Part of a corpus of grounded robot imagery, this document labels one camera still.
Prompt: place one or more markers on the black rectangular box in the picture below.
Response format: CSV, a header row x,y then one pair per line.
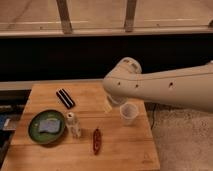
x,y
65,98

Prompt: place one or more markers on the clear plastic cup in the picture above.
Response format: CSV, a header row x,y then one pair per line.
x,y
128,113

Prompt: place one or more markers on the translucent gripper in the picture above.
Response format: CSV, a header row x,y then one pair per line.
x,y
113,101

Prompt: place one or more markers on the green plate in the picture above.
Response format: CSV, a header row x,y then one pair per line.
x,y
45,138

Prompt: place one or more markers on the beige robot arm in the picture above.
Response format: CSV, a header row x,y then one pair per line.
x,y
188,87

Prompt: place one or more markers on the blue sponge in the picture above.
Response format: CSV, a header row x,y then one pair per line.
x,y
49,126

